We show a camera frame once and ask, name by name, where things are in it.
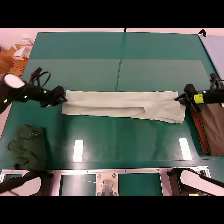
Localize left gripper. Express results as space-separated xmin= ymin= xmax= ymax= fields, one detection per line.
xmin=48 ymin=85 xmax=69 ymax=108

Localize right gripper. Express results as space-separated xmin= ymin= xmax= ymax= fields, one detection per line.
xmin=183 ymin=83 xmax=202 ymax=111

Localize beige garment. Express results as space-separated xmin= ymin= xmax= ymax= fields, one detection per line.
xmin=61 ymin=89 xmax=187 ymax=125

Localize brown garment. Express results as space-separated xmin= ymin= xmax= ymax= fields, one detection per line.
xmin=199 ymin=102 xmax=224 ymax=157

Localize dark green garment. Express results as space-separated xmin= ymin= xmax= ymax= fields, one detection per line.
xmin=7 ymin=123 xmax=48 ymax=171

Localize black cable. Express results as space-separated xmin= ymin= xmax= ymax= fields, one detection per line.
xmin=29 ymin=67 xmax=52 ymax=90

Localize silver frame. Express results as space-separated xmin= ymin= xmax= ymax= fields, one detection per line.
xmin=0 ymin=167 xmax=224 ymax=197

